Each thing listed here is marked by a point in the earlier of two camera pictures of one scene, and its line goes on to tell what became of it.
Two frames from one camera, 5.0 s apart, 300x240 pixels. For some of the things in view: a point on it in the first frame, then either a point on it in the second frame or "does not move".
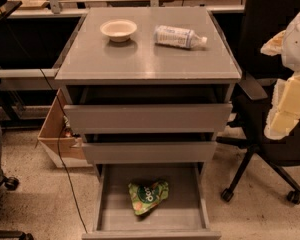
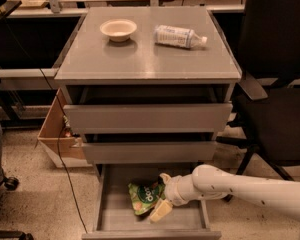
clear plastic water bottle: (177, 37) does not move
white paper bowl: (118, 30) does not move
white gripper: (299, 42) → (173, 189)
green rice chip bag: (146, 196) does not move
